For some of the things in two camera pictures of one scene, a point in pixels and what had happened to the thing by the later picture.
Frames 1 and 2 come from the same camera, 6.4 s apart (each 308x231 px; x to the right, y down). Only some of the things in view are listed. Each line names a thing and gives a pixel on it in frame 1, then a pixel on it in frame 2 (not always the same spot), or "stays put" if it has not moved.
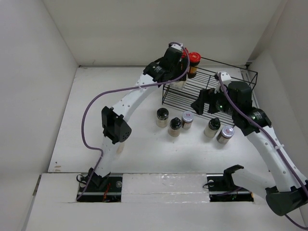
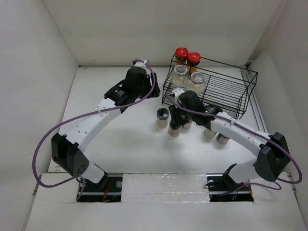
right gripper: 205,95 -> 174,110
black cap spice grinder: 162,117 stays put
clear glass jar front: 120,148 -> 197,83
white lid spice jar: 224,136 stays put
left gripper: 181,66 -> 156,91
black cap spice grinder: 175,125 stays put
